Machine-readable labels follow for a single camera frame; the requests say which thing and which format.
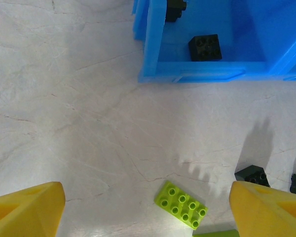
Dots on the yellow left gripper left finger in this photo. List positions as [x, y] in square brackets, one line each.
[22, 212]

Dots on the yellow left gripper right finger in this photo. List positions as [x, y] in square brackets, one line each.
[269, 214]

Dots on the green long lego brick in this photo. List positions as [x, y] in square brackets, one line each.
[214, 234]
[181, 205]

